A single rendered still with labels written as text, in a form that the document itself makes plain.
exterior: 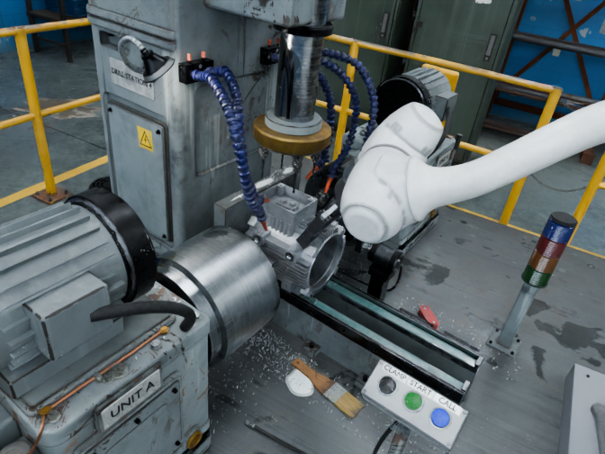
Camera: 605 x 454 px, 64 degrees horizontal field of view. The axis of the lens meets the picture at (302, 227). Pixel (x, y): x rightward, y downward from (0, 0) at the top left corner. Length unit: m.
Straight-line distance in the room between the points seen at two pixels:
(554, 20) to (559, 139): 5.16
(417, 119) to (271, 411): 0.71
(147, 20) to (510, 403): 1.20
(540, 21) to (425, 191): 5.27
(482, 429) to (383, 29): 3.49
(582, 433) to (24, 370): 1.09
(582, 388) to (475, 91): 3.09
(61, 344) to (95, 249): 0.13
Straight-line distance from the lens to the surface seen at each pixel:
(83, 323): 0.68
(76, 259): 0.70
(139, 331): 0.80
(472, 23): 4.10
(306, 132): 1.07
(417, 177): 0.75
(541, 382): 1.44
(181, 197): 1.20
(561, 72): 6.02
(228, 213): 1.15
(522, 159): 0.78
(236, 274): 0.95
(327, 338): 1.24
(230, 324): 0.94
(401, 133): 0.86
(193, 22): 1.08
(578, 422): 1.31
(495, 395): 1.35
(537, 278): 1.32
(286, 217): 1.16
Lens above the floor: 1.74
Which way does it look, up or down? 33 degrees down
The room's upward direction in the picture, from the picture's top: 8 degrees clockwise
